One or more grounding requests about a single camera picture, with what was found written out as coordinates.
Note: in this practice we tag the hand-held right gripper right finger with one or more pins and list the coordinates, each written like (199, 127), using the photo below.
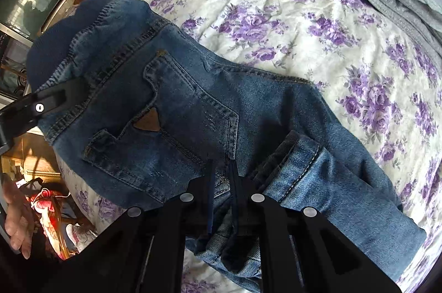
(235, 203)

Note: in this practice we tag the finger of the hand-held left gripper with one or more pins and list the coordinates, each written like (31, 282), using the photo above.
(45, 104)

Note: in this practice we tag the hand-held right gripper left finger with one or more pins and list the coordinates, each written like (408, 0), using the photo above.
(210, 203)

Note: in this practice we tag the blue denim pants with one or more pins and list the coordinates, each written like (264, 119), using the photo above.
(179, 113)

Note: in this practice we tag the person's left hand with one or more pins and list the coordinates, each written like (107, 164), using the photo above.
(19, 220)

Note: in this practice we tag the red pink clothing pile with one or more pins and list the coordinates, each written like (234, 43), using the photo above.
(48, 203)

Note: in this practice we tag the framed glass panel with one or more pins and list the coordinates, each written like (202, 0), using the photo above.
(31, 6)

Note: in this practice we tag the purple floral bed sheet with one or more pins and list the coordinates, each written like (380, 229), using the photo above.
(276, 20)

